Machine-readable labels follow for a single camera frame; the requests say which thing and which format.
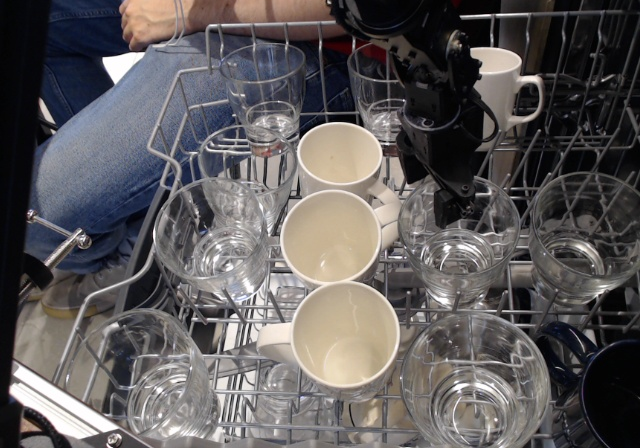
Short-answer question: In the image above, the small glass under rack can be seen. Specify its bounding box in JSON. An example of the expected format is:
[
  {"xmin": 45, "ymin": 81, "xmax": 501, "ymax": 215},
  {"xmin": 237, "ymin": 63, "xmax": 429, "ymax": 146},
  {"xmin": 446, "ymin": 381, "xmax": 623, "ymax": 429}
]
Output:
[{"xmin": 254, "ymin": 364, "xmax": 315, "ymax": 422}]

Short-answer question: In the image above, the blue jeans leg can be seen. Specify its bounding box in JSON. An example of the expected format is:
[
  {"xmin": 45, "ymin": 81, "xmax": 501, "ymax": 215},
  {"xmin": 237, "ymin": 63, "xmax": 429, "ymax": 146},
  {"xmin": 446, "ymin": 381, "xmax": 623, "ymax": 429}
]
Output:
[{"xmin": 24, "ymin": 0, "xmax": 356, "ymax": 275}]

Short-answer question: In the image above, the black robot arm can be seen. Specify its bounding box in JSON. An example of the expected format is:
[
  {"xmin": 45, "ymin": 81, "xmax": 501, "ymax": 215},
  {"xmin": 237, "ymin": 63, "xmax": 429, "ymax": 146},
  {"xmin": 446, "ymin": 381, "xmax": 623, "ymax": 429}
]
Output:
[{"xmin": 330, "ymin": 0, "xmax": 487, "ymax": 228}]

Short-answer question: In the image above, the tall glass behind left cup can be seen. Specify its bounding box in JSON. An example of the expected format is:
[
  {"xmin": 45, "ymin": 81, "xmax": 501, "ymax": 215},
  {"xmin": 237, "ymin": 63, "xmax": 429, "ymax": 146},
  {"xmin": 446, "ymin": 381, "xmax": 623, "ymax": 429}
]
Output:
[{"xmin": 197, "ymin": 125, "xmax": 298, "ymax": 234}]

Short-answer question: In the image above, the person's bare hand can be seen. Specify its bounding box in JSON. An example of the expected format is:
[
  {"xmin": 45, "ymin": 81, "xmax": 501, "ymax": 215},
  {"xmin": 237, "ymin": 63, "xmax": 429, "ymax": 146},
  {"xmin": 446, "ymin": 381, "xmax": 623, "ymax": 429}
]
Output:
[{"xmin": 119, "ymin": 0, "xmax": 213, "ymax": 52}]

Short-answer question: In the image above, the person's bare forearm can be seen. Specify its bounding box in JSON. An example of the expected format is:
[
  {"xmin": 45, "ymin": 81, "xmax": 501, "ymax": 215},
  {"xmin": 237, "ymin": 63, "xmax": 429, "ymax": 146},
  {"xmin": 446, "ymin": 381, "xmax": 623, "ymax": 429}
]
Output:
[{"xmin": 189, "ymin": 0, "xmax": 345, "ymax": 41}]

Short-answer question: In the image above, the chrome clamp handle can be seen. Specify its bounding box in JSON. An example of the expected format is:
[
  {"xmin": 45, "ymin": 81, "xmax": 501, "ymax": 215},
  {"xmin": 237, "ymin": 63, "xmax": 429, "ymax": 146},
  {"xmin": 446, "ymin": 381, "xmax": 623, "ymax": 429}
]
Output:
[{"xmin": 18, "ymin": 209, "xmax": 92, "ymax": 305}]

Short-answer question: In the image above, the white mug middle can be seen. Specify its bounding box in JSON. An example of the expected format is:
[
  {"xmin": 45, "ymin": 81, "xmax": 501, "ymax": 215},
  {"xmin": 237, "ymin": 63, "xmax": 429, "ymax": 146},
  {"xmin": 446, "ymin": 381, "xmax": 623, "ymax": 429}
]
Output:
[{"xmin": 280, "ymin": 190, "xmax": 401, "ymax": 289}]

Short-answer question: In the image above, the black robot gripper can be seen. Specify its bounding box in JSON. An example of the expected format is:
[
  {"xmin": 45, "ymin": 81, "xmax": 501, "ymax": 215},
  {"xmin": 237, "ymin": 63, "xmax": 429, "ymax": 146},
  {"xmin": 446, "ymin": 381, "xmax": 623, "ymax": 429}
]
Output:
[{"xmin": 396, "ymin": 110, "xmax": 483, "ymax": 228}]

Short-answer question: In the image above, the white mug front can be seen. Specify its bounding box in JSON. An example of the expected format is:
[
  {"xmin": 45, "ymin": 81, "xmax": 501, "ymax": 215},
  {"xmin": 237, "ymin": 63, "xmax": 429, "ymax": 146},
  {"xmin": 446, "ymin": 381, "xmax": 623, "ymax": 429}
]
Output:
[{"xmin": 256, "ymin": 281, "xmax": 401, "ymax": 402}]

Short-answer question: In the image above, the thin white cable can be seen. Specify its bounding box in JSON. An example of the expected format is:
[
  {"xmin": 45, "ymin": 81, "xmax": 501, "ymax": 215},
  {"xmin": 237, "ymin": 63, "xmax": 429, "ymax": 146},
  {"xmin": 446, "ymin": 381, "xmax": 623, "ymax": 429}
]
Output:
[{"xmin": 152, "ymin": 0, "xmax": 187, "ymax": 49}]

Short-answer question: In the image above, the tall glass back left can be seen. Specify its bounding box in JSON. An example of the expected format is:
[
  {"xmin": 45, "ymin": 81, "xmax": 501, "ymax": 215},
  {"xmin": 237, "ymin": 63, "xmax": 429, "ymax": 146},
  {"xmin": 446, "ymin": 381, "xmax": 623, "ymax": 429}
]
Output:
[{"xmin": 219, "ymin": 43, "xmax": 306, "ymax": 146}]

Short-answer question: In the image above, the round glass cup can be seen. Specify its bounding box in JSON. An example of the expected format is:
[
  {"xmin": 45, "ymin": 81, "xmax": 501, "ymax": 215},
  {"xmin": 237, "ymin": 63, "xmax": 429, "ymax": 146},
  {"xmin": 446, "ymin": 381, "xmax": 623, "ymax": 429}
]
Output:
[
  {"xmin": 400, "ymin": 313, "xmax": 551, "ymax": 447},
  {"xmin": 153, "ymin": 178, "xmax": 268, "ymax": 303},
  {"xmin": 528, "ymin": 172, "xmax": 639, "ymax": 305},
  {"xmin": 398, "ymin": 177, "xmax": 520, "ymax": 308},
  {"xmin": 62, "ymin": 309, "xmax": 219, "ymax": 441}
]

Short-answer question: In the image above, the grey wire dishwasher rack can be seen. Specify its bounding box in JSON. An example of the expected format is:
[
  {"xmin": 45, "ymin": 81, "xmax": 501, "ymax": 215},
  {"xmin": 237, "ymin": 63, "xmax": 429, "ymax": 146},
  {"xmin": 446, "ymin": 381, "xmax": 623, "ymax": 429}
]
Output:
[{"xmin": 52, "ymin": 10, "xmax": 640, "ymax": 448}]

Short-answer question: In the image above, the white mug back right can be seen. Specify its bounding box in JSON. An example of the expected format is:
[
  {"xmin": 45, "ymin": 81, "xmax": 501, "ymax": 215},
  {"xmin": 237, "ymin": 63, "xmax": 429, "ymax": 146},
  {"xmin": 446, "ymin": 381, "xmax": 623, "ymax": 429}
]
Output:
[{"xmin": 471, "ymin": 47, "xmax": 545, "ymax": 152}]

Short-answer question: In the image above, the tall glass back centre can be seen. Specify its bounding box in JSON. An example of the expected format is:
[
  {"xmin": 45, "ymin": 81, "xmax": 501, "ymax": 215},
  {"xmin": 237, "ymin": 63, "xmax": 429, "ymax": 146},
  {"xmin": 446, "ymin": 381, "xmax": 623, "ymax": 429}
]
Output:
[{"xmin": 347, "ymin": 44, "xmax": 404, "ymax": 157}]

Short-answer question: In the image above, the dark blue mug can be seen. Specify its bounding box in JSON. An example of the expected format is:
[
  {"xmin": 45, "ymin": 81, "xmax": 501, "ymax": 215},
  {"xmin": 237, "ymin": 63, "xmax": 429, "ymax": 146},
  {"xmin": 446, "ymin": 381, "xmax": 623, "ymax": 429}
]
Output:
[{"xmin": 536, "ymin": 321, "xmax": 639, "ymax": 447}]

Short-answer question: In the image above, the grey sneaker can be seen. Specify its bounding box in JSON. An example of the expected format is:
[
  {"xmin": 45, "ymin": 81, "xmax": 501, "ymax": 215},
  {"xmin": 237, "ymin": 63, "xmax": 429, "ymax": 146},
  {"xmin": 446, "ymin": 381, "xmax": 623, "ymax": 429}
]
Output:
[{"xmin": 40, "ymin": 257, "xmax": 128, "ymax": 319}]

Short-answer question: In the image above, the white mug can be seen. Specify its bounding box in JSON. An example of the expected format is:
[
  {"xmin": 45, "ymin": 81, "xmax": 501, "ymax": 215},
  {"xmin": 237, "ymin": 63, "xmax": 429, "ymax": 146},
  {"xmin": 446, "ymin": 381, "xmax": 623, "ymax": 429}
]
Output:
[
  {"xmin": 471, "ymin": 47, "xmax": 545, "ymax": 152},
  {"xmin": 280, "ymin": 190, "xmax": 401, "ymax": 289},
  {"xmin": 256, "ymin": 281, "xmax": 401, "ymax": 402},
  {"xmin": 297, "ymin": 122, "xmax": 400, "ymax": 204}
]

